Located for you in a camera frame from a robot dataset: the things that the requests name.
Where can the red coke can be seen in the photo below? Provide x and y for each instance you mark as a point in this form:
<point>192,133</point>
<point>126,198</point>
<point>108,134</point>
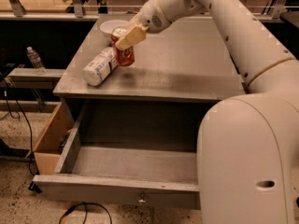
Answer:
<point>123,57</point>

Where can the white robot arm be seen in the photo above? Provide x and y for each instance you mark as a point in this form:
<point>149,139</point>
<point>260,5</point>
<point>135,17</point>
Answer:
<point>246,144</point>

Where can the open grey drawer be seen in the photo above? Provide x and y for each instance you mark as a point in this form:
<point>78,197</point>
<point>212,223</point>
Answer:
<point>120,149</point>

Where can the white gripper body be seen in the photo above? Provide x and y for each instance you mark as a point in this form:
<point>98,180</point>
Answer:
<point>151,19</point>

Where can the clear water bottle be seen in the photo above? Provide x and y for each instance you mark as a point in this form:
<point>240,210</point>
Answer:
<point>36,61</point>

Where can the white ceramic bowl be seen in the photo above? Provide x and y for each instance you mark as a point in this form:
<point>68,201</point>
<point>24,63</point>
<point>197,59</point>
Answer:
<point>107,27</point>

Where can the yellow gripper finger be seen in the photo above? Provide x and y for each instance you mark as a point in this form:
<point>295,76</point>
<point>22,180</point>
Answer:
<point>131,36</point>
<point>134,21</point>

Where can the cardboard box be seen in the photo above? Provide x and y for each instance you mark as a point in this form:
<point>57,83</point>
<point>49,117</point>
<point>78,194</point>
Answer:
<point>47,146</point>

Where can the metal drawer knob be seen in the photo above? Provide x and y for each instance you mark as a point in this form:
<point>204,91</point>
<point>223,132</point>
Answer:
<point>141,199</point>

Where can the grey cabinet table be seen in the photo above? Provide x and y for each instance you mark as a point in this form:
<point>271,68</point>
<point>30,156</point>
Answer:
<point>177,75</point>

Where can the white plastic bottle blue label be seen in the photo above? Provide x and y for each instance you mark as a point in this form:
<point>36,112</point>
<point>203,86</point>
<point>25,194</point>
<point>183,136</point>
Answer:
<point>100,67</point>

